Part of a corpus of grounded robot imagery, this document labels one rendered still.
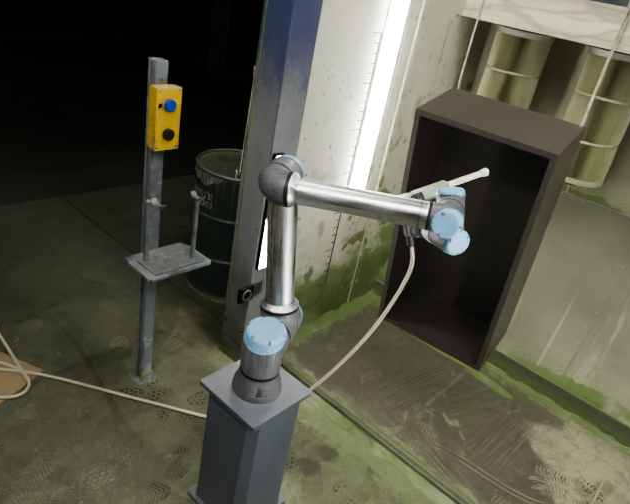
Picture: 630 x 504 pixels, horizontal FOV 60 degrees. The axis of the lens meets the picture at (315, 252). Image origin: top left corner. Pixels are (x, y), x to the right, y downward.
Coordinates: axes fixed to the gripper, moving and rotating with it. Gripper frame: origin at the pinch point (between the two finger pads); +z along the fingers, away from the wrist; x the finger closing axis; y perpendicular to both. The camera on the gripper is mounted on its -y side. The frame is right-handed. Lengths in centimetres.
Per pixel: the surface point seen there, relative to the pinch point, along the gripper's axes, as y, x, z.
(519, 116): -14, 64, 14
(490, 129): -15.9, 44.1, 5.1
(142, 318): 42, -115, 76
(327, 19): -67, 11, 70
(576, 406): 170, 93, 21
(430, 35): -40, 86, 116
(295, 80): -46, -11, 67
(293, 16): -72, -7, 59
